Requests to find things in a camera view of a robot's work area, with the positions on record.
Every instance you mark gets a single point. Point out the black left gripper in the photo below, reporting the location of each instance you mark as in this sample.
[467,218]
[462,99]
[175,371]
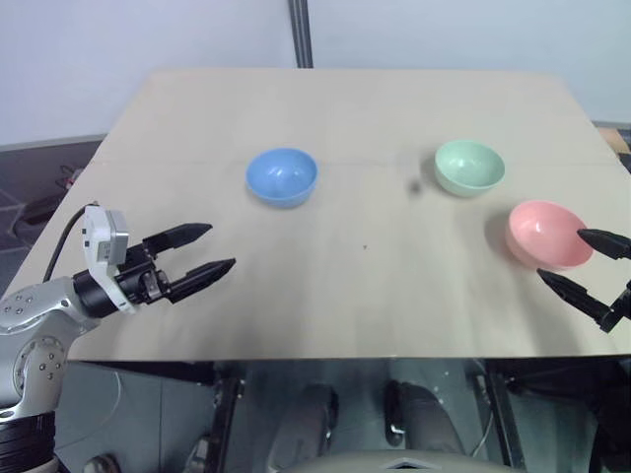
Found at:
[143,283]

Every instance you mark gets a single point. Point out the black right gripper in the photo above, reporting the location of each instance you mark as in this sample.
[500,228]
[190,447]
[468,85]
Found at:
[625,300]

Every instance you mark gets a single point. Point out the red bowl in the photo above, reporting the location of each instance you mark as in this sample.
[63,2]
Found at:
[542,236]

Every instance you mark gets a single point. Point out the blue bowl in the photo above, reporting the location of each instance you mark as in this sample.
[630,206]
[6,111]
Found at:
[281,177]

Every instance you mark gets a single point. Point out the brown cardboard box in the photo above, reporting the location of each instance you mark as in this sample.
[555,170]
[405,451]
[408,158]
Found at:
[616,140]

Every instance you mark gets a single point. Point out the green bowl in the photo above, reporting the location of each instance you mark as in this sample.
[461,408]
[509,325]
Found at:
[468,167]

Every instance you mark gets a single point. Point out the black table leg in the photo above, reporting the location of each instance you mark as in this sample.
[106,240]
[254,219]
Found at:
[224,424]
[505,419]

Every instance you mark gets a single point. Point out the dark rounded robot foot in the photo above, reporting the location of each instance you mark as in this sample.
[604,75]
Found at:
[424,419]

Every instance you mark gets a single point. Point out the grey robot torso edge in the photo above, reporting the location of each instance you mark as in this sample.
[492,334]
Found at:
[394,464]

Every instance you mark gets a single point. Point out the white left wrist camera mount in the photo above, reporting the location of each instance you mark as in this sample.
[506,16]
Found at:
[104,236]

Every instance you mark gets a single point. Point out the grey vertical wall post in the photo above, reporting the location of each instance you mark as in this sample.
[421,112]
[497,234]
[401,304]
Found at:
[301,32]

